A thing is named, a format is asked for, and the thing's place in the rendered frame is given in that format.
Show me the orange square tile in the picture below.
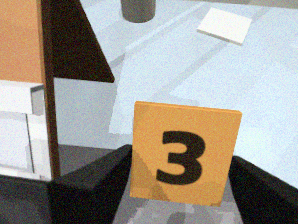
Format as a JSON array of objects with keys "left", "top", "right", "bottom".
[{"left": 130, "top": 101, "right": 243, "bottom": 207}]

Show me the brown board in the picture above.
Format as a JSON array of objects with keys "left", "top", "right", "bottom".
[{"left": 0, "top": 0, "right": 115, "bottom": 182}]

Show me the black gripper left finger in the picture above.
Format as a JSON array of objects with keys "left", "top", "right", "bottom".
[{"left": 0, "top": 144, "right": 132, "bottom": 224}]

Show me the grey cylindrical container with tan lid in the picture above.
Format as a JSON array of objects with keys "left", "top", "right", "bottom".
[{"left": 121, "top": 0, "right": 156, "bottom": 23}]

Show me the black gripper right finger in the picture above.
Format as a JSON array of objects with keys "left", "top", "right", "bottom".
[{"left": 228, "top": 155, "right": 298, "bottom": 224}]

